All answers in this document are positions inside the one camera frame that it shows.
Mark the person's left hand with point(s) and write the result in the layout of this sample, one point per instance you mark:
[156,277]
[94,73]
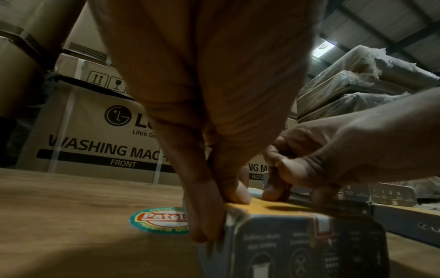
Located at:
[213,68]

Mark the person's right hand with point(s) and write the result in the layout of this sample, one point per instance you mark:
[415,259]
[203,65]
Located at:
[361,146]

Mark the yellow box back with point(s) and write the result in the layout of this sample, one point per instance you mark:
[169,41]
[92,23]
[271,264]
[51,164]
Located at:
[378,194]

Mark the yellow box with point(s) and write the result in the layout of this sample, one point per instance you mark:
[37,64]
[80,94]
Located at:
[412,225]
[275,244]
[378,194]

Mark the small white label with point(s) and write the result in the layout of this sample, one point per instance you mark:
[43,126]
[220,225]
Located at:
[265,179]
[323,227]

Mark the plastic wrapped cardboard stack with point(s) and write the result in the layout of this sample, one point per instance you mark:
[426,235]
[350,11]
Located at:
[361,81]

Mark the black stretch wrap band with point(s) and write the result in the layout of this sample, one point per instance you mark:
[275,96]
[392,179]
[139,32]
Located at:
[86,87]

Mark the stack of large printed cartons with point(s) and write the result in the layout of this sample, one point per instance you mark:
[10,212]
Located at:
[86,130]

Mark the round green red sticker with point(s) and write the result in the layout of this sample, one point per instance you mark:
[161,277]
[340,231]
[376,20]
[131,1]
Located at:
[151,220]

